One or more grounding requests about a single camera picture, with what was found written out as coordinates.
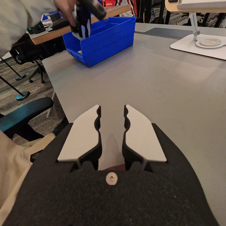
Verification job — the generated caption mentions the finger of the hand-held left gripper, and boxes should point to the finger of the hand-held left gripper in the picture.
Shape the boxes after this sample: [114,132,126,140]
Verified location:
[71,7,84,42]
[83,11,92,38]

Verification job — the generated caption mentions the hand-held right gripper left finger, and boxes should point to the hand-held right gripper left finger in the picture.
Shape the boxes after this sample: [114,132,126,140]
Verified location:
[57,105,103,171]

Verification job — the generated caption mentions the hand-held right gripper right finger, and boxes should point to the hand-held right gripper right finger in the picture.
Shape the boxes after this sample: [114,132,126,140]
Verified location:
[122,105,167,171]

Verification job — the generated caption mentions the blue plastic bin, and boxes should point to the blue plastic bin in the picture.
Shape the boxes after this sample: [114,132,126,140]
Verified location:
[62,16,137,67]

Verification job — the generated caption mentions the person's left hand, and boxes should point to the person's left hand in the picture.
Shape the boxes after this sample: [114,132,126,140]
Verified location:
[53,0,79,27]

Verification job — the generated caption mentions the long wooden table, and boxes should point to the long wooden table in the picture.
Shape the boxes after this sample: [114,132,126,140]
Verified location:
[29,4,131,45]

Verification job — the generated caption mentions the black elongated device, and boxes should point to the black elongated device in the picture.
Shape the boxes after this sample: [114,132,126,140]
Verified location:
[48,18,71,32]

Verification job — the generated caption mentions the white paper label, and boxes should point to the white paper label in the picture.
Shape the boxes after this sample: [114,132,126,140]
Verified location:
[47,91,67,121]

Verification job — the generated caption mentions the small black screen device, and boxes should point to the small black screen device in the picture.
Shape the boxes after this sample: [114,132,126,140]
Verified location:
[26,21,46,35]

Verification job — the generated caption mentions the black sign stand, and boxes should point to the black sign stand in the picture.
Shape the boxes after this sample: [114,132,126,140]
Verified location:
[0,57,27,81]
[0,76,31,101]

